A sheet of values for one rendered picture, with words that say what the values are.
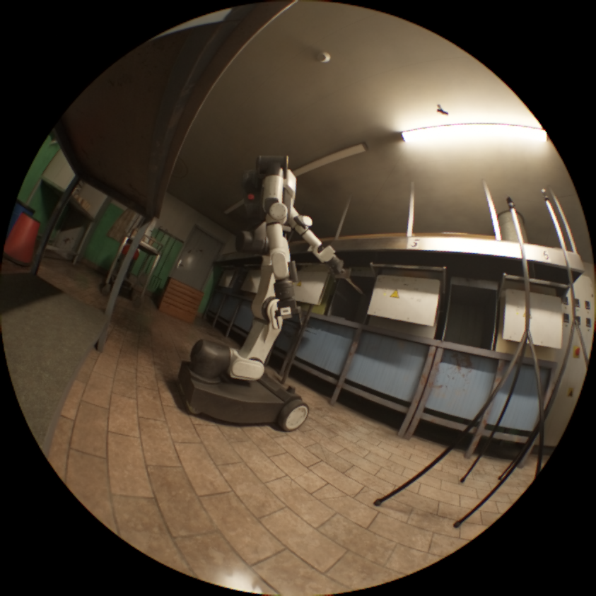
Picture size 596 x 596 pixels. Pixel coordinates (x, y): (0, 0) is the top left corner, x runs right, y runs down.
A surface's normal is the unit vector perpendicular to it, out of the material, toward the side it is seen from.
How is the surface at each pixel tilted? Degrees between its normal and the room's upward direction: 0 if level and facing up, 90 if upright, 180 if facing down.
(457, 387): 90
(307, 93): 180
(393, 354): 90
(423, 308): 90
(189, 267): 90
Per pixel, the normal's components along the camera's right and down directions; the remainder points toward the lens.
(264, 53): -0.35, 0.92
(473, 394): -0.64, -0.37
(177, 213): 0.69, 0.12
